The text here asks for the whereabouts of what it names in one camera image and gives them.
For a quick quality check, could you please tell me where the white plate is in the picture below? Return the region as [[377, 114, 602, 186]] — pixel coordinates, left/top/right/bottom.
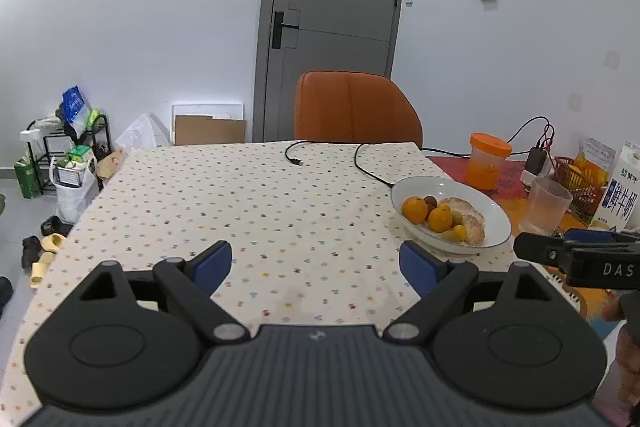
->
[[390, 176, 513, 254]]

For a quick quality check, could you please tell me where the yellow snack bag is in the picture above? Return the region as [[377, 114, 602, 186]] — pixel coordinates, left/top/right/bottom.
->
[[570, 157, 609, 188]]

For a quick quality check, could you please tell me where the orange chair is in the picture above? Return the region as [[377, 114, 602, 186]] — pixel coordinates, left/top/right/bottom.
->
[[294, 70, 424, 148]]

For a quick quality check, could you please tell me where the person's right hand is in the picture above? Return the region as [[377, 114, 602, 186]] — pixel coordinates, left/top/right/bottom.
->
[[601, 299, 640, 410]]

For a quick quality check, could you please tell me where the green carton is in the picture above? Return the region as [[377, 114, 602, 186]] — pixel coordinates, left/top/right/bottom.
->
[[14, 155, 44, 200]]

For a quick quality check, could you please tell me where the large orange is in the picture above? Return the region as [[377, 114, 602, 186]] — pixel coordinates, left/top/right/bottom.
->
[[427, 204, 454, 233]]

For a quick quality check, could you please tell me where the white milk carton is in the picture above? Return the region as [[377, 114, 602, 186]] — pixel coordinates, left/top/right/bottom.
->
[[589, 141, 640, 231]]

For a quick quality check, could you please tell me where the white blue snack bag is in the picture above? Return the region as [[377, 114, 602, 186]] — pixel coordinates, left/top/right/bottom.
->
[[579, 136, 617, 170]]

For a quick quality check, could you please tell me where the brown paper bag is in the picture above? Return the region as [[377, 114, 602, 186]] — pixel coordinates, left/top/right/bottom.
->
[[95, 149, 124, 180]]

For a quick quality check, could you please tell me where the clear plastic cup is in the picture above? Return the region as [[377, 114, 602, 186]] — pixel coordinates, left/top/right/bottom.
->
[[518, 177, 574, 236]]

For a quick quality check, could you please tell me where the clear plastic bag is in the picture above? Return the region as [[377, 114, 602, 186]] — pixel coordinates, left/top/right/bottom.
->
[[116, 113, 171, 158]]

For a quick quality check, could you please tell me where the black metal rack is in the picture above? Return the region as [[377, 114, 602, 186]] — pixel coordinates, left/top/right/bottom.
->
[[26, 114, 111, 196]]

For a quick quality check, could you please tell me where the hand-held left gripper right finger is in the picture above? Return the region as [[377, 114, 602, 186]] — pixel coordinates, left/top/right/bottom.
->
[[382, 241, 557, 342]]

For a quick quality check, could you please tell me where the black charger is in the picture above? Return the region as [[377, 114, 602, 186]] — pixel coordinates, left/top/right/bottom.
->
[[527, 148, 550, 175]]

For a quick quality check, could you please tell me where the red wire basket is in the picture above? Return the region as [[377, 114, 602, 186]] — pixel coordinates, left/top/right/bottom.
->
[[552, 156, 611, 215]]

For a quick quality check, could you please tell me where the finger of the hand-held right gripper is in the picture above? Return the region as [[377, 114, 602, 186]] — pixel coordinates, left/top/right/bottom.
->
[[562, 228, 640, 249], [513, 232, 576, 269]]

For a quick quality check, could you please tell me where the white power strip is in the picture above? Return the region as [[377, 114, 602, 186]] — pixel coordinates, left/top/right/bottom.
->
[[520, 164, 554, 186]]

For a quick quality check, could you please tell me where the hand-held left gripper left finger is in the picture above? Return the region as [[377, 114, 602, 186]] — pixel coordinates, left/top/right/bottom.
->
[[75, 241, 251, 344]]

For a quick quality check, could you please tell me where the orange patterned table mat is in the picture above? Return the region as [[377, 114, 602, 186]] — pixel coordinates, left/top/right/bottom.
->
[[431, 155, 640, 339]]

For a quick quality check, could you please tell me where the orange lidded plastic cup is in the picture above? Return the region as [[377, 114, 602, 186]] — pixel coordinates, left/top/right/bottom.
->
[[465, 133, 513, 191]]

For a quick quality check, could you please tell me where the white board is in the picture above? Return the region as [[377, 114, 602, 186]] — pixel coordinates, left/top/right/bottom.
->
[[171, 103, 245, 146]]

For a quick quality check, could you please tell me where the red cable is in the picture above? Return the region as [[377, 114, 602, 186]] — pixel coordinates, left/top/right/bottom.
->
[[537, 124, 557, 152]]

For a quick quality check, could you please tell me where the white plastic bag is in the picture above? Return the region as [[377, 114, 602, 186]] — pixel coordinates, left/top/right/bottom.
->
[[50, 154, 99, 224]]

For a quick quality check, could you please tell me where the black charger cable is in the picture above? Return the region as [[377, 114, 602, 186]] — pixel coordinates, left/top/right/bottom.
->
[[422, 117, 551, 158]]

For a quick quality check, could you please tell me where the brown cardboard sheet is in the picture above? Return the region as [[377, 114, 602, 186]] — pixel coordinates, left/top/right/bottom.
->
[[174, 115, 247, 146]]

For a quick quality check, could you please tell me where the black door handle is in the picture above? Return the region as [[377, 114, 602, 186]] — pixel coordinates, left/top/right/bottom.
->
[[270, 11, 301, 50]]

